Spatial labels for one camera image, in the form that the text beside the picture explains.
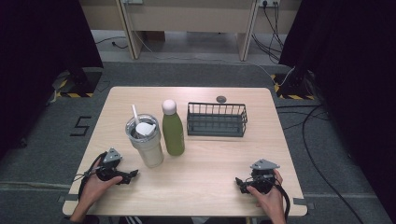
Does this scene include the person's black striped pants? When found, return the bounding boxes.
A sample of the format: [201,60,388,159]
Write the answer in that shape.
[118,216,200,224]

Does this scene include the person's left hand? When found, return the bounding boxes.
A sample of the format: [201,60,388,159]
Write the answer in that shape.
[79,158,123,207]

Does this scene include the grey tape strip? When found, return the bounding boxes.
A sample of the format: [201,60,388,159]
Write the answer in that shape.
[57,193,80,203]
[292,197,317,210]

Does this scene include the black wire basket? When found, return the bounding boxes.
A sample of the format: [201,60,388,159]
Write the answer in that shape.
[186,102,248,138]

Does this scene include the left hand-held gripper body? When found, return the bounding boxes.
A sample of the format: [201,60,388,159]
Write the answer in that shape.
[95,147,125,182]

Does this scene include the white drinking straw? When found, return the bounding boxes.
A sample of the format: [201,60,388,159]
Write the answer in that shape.
[131,104,141,126]

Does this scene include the green bottle with white cap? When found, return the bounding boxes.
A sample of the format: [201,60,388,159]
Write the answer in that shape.
[161,99,186,157]

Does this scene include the black curtain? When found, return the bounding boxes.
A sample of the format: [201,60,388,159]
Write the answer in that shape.
[0,0,105,160]
[278,0,396,216]

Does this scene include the left hand-held gripper cable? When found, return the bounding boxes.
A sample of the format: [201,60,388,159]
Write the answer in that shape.
[73,151,108,202]

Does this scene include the black cable bundle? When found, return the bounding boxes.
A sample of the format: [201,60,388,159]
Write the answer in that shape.
[250,0,286,65]

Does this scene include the beige wooden desk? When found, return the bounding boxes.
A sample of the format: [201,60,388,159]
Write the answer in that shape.
[78,0,303,63]

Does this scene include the person's right hand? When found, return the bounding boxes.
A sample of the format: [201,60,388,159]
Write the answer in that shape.
[247,169,286,217]

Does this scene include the thin black floor cable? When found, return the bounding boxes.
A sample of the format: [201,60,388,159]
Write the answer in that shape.
[94,35,130,50]

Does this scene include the cream steel tumbler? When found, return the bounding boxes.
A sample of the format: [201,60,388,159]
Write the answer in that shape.
[124,113,165,169]

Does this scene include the white wall socket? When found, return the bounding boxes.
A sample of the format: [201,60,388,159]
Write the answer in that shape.
[258,0,282,8]

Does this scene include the right hand-held gripper cable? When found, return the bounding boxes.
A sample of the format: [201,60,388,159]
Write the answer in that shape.
[274,183,291,222]

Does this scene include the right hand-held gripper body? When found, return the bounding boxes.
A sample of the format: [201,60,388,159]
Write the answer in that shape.
[248,159,280,194]

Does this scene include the hand-held gripper cable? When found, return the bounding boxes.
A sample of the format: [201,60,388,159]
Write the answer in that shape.
[73,151,108,202]
[274,183,291,222]

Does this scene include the stand base with hazard tape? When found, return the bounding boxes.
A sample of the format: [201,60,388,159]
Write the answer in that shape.
[50,66,105,99]
[270,72,318,102]

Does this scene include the black floor cables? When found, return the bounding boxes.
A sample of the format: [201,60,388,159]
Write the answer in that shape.
[275,104,366,224]

